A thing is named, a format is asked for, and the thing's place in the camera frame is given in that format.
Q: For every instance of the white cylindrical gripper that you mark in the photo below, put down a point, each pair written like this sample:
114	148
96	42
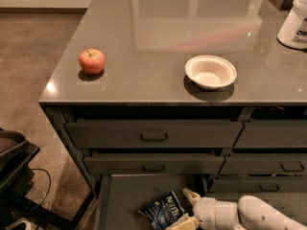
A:
204	211

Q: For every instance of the blue chip bag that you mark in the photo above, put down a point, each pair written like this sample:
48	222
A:
163	212

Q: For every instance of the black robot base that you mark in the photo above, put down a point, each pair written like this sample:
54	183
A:
16	152

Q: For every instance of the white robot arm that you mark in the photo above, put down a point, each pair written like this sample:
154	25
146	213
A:
249	213

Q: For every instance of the bottom right drawer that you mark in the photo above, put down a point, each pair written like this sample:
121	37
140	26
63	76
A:
259	185

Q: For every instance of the middle right drawer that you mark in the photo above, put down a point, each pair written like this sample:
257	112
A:
265	164

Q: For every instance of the open bottom left drawer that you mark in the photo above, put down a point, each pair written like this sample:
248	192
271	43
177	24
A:
122	196

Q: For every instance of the middle left drawer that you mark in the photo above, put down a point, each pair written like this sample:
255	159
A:
150	163

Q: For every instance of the top right drawer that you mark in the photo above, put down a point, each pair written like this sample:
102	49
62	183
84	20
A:
273	134

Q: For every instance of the grey counter cabinet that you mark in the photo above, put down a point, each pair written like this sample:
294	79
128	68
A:
146	44

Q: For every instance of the top left drawer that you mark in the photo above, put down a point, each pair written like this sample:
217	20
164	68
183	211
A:
153	134

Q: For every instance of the white paper bowl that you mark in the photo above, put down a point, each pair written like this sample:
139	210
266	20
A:
210	72

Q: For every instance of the red apple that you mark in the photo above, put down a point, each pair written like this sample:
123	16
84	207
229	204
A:
92	61

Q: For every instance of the white plastic canister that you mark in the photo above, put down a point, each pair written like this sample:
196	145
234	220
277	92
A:
293	32

